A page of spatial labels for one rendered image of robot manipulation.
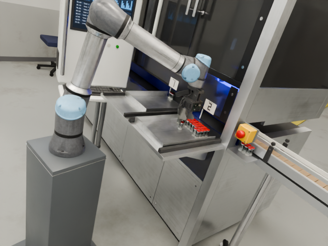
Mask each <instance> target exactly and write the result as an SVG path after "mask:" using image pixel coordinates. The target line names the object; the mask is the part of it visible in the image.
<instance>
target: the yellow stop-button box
mask: <svg viewBox="0 0 328 246"><path fill-rule="evenodd" d="M238 130H242V131H244V133H245V136H244V137H243V138H241V139H239V138H238V139H239V140H240V141H242V142H244V143H245V144H247V143H253V142H254V141H255V139H256V137H257V135H258V133H259V129H257V128H255V127H254V126H252V125H250V124H249V123H245V124H240V125H239V127H238ZM238 130H237V131H238ZM235 137H236V138H237V136H236V134H235Z"/></svg>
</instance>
